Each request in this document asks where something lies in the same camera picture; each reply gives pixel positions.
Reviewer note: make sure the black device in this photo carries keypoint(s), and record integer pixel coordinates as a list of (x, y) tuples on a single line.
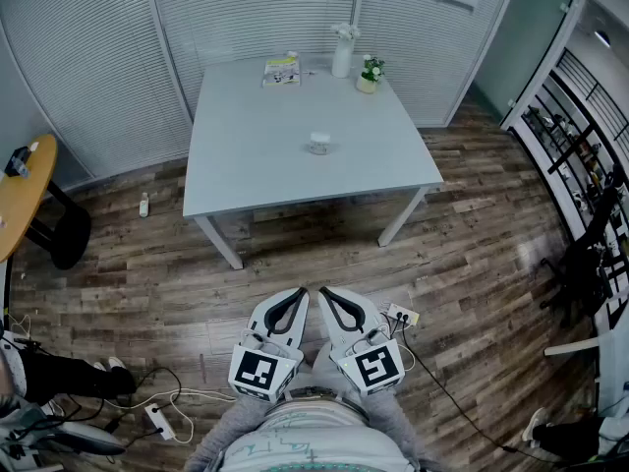
[(17, 162)]

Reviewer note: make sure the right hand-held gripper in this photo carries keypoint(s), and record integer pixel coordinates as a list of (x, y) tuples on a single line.
[(374, 368)]

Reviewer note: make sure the white shelf with black rack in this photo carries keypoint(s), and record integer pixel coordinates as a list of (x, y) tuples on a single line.
[(560, 131)]

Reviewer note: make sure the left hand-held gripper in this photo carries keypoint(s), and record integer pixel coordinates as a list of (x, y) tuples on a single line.
[(255, 369)]

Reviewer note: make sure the small pale flower ornament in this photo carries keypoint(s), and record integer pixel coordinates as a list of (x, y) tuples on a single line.
[(292, 55)]

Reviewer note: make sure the small white object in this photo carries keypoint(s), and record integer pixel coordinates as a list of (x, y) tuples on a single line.
[(320, 146)]

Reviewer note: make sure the white ribbed vase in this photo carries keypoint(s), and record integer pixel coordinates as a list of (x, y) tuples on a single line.
[(341, 62)]

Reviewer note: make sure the person's right forearm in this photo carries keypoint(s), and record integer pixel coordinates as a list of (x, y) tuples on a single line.
[(395, 421)]

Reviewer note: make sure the person's left forearm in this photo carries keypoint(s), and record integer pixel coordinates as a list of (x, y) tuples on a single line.
[(231, 426)]

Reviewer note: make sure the round yellow wooden table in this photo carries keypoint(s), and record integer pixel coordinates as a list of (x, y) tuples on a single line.
[(24, 204)]

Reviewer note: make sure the grey office chair base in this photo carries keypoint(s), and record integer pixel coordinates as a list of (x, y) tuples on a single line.
[(74, 440)]

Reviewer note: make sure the white table leg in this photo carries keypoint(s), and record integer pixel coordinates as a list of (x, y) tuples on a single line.
[(400, 217), (221, 244)]

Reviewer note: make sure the small plastic bottle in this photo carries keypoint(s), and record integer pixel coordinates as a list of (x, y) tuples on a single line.
[(144, 205)]

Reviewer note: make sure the green-edged magazine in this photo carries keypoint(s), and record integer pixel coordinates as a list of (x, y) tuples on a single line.
[(281, 73)]

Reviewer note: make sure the green plant with white flowers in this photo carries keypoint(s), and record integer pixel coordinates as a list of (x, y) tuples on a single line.
[(372, 67)]

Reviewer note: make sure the person's white printed shirt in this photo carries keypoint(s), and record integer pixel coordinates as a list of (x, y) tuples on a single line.
[(314, 440)]

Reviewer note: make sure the cream plant pot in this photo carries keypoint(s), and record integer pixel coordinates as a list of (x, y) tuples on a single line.
[(366, 86)]

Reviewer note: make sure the person's belt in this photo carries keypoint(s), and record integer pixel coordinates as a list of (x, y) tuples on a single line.
[(319, 392)]

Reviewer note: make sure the white power strip with plugs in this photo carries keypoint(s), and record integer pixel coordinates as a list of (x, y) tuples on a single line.
[(400, 315)]

